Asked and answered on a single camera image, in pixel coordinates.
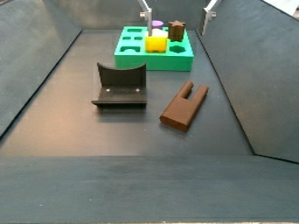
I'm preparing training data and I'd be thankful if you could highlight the yellow block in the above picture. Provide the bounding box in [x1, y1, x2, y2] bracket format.
[144, 29, 168, 53]

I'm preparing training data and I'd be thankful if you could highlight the brown star prism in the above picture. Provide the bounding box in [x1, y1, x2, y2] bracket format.
[168, 20, 185, 42]

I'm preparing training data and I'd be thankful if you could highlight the green foam shape board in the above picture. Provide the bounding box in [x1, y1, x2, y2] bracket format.
[114, 26, 193, 71]

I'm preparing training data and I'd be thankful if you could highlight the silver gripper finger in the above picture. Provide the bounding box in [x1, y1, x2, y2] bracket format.
[200, 0, 221, 35]
[137, 0, 152, 36]

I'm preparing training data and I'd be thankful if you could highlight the purple cylinder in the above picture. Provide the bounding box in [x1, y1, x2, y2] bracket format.
[152, 20, 164, 29]

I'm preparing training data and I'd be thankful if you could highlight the black curved fixture stand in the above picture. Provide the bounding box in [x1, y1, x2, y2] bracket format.
[92, 63, 146, 107]

